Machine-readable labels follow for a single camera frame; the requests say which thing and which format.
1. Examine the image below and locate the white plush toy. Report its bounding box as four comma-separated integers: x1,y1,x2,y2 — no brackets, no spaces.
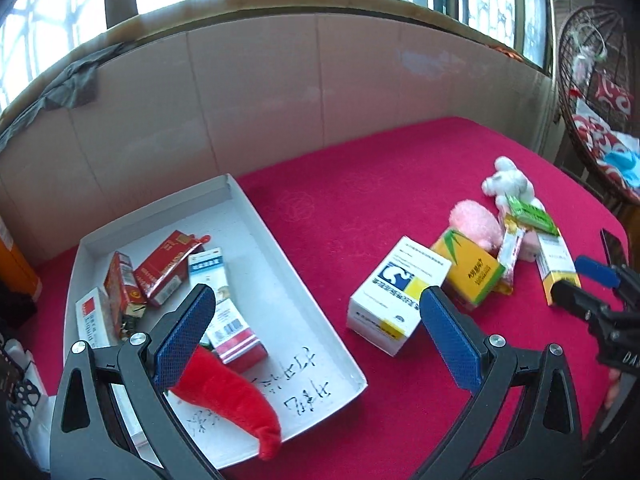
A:
481,156,543,211

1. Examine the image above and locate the grey cloth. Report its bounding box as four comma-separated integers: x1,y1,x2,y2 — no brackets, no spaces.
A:
0,42,131,151

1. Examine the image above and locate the red box with green print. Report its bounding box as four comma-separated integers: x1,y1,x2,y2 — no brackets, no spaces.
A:
104,251,148,342

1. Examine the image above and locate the small red patterned cushion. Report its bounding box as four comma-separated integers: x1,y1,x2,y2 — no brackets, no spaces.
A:
595,72,633,116

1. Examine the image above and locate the orange sachet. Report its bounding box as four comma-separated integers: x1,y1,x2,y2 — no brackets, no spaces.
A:
495,212,531,296

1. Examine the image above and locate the cardboard panel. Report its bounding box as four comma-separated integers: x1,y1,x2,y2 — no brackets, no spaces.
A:
0,12,558,266

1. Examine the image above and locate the red glossy packet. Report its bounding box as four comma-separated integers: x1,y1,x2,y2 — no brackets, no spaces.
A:
132,230,206,308

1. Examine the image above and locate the dreamcatcher ornament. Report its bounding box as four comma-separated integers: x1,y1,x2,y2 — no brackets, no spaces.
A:
570,22,608,103

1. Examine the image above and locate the orange box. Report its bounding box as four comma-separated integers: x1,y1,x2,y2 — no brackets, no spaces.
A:
0,215,43,301

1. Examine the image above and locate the black smartphone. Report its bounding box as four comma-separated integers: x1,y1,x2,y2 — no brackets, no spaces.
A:
600,228,630,267

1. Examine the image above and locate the white blue-yellow medicine box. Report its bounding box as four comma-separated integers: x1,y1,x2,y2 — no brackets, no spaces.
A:
347,236,453,357

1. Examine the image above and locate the green packet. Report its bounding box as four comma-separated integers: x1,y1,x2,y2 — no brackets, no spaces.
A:
505,194,560,237

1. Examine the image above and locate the wicker hanging chair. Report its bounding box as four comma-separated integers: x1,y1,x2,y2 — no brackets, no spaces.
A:
554,5,640,206

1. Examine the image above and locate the pink plush toy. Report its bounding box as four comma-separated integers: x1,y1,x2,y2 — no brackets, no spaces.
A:
449,200,503,251

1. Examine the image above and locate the yellow and white box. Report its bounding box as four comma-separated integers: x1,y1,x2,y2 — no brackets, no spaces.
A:
535,232,582,306

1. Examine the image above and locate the red plush chili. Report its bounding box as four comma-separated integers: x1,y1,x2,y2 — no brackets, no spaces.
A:
167,345,283,461

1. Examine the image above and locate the person's right hand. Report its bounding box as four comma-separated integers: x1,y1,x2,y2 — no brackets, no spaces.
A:
606,367,625,408

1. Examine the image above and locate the yellow box with green leaves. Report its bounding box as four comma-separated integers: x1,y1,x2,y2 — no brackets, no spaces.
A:
431,227,506,306

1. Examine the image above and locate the blue cloth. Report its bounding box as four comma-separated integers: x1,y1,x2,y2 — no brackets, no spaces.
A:
602,150,640,188

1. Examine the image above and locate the red blanket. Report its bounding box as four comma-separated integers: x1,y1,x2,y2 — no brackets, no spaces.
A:
20,116,628,480

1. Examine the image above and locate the white and red box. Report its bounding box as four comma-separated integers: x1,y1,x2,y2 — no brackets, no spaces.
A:
75,287,118,351

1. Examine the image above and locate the black object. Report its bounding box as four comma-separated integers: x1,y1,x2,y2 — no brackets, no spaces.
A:
0,280,38,331

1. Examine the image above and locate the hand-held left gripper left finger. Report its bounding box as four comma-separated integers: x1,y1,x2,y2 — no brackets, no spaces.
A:
49,283,236,480

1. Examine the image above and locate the white red-striped barcode box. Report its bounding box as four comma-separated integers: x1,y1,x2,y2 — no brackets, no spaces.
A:
205,299,269,375

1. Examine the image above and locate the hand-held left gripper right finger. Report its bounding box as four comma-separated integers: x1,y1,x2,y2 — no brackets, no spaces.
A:
419,285,583,480

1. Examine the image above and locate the white bag with black pattern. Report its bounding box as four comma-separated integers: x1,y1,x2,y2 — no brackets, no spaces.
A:
0,340,56,466

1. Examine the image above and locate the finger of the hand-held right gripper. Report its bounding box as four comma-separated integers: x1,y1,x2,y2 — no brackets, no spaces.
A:
549,279,611,322
574,255,628,287

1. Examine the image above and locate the shallow cardboard box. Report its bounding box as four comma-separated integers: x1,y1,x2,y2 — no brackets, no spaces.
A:
62,174,368,471

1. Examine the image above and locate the large red patterned cushion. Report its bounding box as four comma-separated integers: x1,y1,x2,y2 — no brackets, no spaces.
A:
572,112,626,161

